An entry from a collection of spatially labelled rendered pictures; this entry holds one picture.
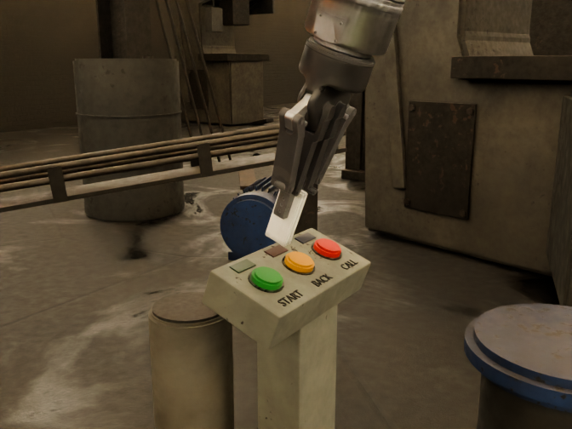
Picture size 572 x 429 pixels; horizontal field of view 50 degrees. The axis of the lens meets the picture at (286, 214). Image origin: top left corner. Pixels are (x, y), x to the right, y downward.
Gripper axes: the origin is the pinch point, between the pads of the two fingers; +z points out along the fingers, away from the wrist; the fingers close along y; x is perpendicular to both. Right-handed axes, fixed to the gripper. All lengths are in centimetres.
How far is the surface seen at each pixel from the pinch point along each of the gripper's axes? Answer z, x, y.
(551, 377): 15.2, 34.0, -28.2
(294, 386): 22.3, 8.1, -2.2
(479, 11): -19, -55, -218
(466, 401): 65, 23, -87
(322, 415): 28.5, 11.4, -8.1
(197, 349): 24.7, -6.0, 0.7
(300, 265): 8.3, 1.3, -5.8
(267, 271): 8.2, 0.1, -0.2
